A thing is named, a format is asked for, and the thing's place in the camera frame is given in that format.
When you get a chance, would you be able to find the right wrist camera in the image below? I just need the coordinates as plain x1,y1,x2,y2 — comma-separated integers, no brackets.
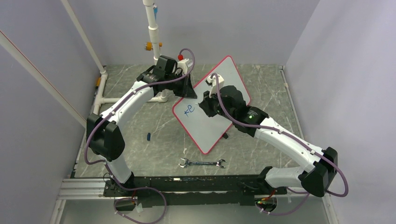
206,72,224,98

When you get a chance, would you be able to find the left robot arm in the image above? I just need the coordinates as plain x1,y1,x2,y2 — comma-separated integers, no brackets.
86,56,197,196

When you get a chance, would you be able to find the silver open end wrench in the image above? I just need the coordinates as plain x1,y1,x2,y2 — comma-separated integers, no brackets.
178,158,226,168

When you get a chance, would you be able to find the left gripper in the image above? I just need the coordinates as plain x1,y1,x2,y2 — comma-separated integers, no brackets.
165,72,197,99

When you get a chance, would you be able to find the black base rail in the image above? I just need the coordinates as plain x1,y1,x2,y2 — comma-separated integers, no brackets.
103,175,287,208

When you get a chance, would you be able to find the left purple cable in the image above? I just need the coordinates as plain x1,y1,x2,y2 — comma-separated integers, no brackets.
84,48,196,224

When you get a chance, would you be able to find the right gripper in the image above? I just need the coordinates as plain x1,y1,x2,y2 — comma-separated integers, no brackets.
200,87,235,121

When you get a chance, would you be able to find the pink framed whiteboard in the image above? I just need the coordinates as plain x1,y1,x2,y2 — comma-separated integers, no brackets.
172,55,251,154

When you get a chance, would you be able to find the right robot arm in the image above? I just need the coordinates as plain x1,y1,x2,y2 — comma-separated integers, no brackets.
198,85,338,197

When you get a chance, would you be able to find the white PVC pipe frame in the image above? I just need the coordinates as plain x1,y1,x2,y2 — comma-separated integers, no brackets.
0,0,169,127

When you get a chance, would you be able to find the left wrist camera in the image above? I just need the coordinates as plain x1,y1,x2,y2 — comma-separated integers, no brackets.
177,54,195,75

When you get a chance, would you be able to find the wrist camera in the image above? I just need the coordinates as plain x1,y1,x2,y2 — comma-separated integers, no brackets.
177,54,195,75
206,72,224,98

